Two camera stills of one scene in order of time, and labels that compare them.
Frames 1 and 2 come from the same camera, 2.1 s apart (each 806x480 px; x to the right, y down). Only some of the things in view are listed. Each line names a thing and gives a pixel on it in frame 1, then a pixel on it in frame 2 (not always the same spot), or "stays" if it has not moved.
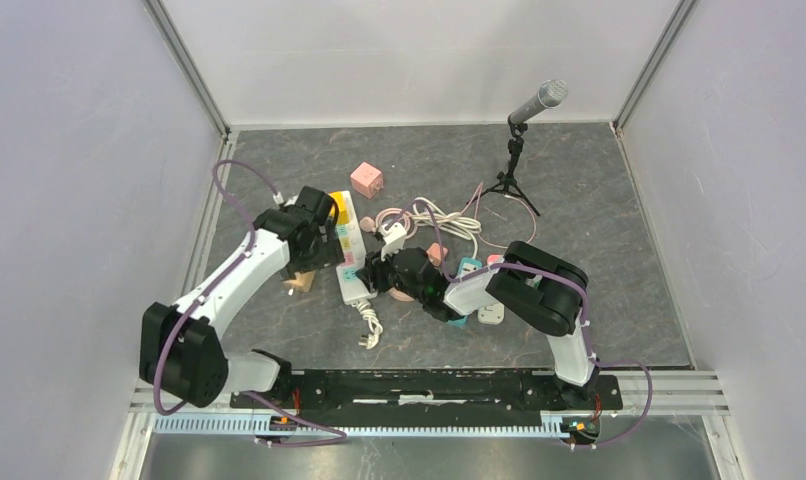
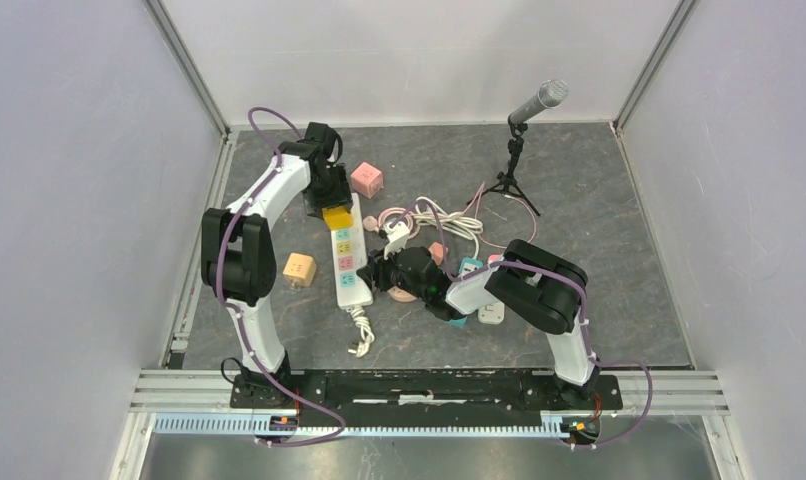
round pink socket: x=395 y=293 stays
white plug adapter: x=491 y=315 stays
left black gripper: x=329 y=253 to x=340 y=196
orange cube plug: x=303 y=281 stays
